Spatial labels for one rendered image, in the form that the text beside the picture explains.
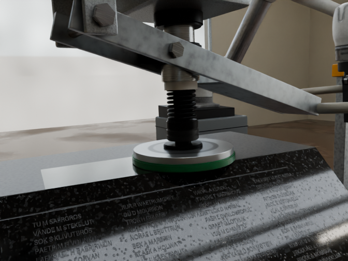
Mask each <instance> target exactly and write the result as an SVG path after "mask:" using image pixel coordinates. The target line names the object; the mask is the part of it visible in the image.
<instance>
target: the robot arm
mask: <svg viewBox="0 0 348 261"><path fill-rule="evenodd" d="M275 1H276V0H252V1H251V4H250V5H249V7H248V9H247V11H246V14H245V16H244V18H243V20H242V22H241V24H240V26H239V28H238V30H237V32H236V35H235V37H234V39H233V41H232V43H231V45H230V47H229V49H228V51H227V53H226V56H224V57H225V58H228V59H230V60H232V61H235V62H237V63H239V64H241V61H242V59H243V58H244V56H245V54H246V52H247V50H248V48H249V46H250V44H251V42H252V40H253V38H254V36H255V34H256V32H257V30H258V28H259V26H260V25H261V23H262V21H263V19H264V17H265V15H266V13H267V11H268V9H269V7H270V5H271V3H273V2H275ZM291 1H294V2H296V3H299V4H301V5H304V6H307V7H309V8H312V9H314V10H317V11H319V12H322V13H325V14H327V15H329V16H331V17H333V21H332V36H333V40H334V43H335V56H336V61H339V63H338V72H344V77H342V94H343V102H348V2H347V3H344V4H341V5H340V4H338V3H336V2H333V1H331V0H291ZM195 90H196V92H195V93H194V94H196V96H195V97H194V98H196V100H195V101H194V102H196V105H195V106H196V108H208V107H219V106H220V104H216V103H213V102H212V93H214V92H211V91H208V90H205V89H201V88H198V89H195ZM344 123H348V113H344Z"/></svg>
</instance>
